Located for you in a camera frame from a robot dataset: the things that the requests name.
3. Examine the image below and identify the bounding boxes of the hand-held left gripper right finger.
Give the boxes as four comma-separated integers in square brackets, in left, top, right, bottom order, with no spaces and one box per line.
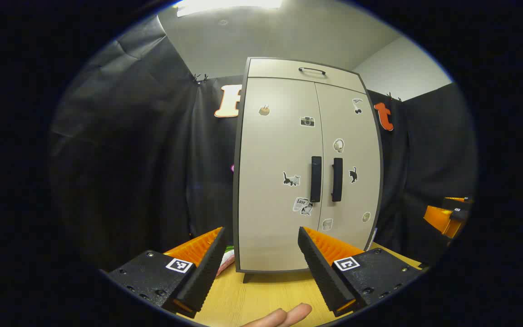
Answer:
[298,226,423,317]

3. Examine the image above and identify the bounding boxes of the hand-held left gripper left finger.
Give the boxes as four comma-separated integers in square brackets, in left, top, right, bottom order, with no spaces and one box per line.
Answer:
[107,226,228,318]

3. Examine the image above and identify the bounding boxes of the grey double-door shoe cabinet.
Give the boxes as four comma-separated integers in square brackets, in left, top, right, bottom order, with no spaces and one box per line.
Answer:
[233,57,384,283]

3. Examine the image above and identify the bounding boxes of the black door handle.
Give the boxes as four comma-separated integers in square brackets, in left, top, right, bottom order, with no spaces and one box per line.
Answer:
[332,158,344,202]
[311,156,322,203]

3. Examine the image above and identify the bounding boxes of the grey cabinet door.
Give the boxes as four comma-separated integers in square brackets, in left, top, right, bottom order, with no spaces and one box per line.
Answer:
[315,83,382,251]
[239,77,325,272]

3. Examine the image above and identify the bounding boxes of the grey cabinet drawer front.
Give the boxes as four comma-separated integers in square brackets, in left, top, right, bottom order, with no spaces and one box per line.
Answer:
[248,58,366,94]

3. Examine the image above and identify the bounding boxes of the white pink packet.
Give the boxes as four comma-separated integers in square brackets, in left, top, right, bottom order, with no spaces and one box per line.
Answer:
[217,251,236,277]

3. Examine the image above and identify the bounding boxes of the black backdrop cloth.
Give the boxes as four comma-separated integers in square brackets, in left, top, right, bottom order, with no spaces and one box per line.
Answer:
[48,14,478,273]

